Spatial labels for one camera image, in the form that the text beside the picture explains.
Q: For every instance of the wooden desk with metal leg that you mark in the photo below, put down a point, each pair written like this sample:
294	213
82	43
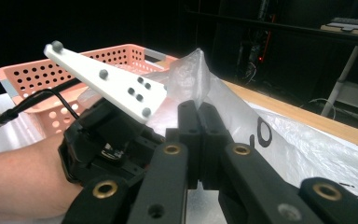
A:
341	81

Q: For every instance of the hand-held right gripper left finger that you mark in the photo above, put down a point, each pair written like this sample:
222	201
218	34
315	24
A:
192	137

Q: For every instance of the pink perforated plastic basket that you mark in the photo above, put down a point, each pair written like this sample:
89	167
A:
3	74

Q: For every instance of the dark equipment with red light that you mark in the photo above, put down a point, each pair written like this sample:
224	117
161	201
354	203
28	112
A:
254	46

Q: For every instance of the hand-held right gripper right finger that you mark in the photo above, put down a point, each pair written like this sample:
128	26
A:
209	137

